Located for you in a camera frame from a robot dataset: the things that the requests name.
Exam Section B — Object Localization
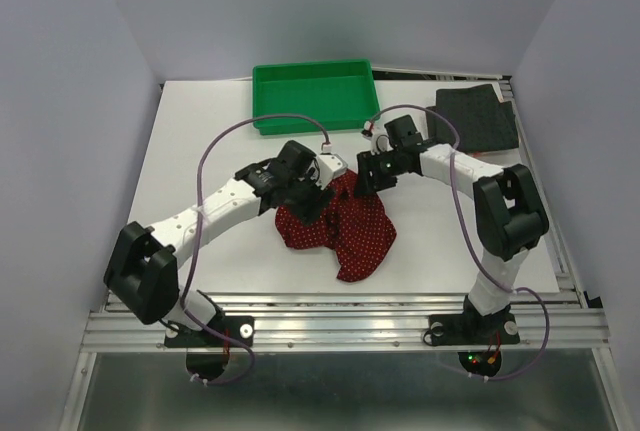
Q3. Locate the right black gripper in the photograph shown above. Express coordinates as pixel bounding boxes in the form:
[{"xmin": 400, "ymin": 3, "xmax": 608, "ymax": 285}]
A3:
[{"xmin": 352, "ymin": 147, "xmax": 404, "ymax": 196}]

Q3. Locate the red polka dot skirt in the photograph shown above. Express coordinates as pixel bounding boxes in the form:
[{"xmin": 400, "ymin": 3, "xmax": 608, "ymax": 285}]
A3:
[{"xmin": 274, "ymin": 170, "xmax": 397, "ymax": 283}]

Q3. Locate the dark grey dotted skirt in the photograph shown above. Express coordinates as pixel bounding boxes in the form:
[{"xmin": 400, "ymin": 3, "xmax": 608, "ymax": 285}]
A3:
[{"xmin": 430, "ymin": 84, "xmax": 519, "ymax": 154}]

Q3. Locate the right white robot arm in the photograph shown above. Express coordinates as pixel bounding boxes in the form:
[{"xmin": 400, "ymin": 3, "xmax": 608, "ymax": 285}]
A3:
[{"xmin": 354, "ymin": 115, "xmax": 549, "ymax": 346}]

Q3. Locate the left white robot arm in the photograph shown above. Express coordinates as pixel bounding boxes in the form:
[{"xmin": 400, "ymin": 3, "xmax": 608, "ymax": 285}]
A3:
[{"xmin": 103, "ymin": 140, "xmax": 347, "ymax": 350}]

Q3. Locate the green plastic tray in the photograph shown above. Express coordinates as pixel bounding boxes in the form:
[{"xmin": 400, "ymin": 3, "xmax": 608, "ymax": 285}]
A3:
[{"xmin": 252, "ymin": 59, "xmax": 379, "ymax": 136}]

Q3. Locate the folded orange floral skirt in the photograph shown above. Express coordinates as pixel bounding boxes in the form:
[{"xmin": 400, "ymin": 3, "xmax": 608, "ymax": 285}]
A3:
[{"xmin": 472, "ymin": 84, "xmax": 520, "ymax": 154}]

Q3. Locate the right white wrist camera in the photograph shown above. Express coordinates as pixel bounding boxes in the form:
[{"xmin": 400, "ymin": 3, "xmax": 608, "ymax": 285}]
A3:
[{"xmin": 361, "ymin": 121, "xmax": 390, "ymax": 154}]

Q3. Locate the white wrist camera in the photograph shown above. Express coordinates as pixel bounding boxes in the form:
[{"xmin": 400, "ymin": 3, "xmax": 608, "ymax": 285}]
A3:
[
  {"xmin": 361, "ymin": 121, "xmax": 390, "ymax": 154},
  {"xmin": 316, "ymin": 153, "xmax": 348, "ymax": 189}
]

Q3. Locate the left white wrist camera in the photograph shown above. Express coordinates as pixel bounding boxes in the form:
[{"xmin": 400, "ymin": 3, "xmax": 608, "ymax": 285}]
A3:
[{"xmin": 316, "ymin": 153, "xmax": 348, "ymax": 189}]

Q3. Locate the aluminium rail frame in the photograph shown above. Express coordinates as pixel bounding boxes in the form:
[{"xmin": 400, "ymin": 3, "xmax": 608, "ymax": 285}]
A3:
[{"xmin": 60, "ymin": 290, "xmax": 634, "ymax": 430}]

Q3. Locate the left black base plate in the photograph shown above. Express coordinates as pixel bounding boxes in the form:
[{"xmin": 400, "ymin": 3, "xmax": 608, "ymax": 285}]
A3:
[{"xmin": 164, "ymin": 315, "xmax": 255, "ymax": 349}]

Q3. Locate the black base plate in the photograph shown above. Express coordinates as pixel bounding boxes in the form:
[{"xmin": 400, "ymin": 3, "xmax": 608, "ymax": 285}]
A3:
[
  {"xmin": 422, "ymin": 314, "xmax": 521, "ymax": 347},
  {"xmin": 164, "ymin": 315, "xmax": 255, "ymax": 349}
]

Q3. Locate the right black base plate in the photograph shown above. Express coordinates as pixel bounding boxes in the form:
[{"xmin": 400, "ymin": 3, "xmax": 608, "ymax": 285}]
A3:
[{"xmin": 422, "ymin": 314, "xmax": 521, "ymax": 347}]

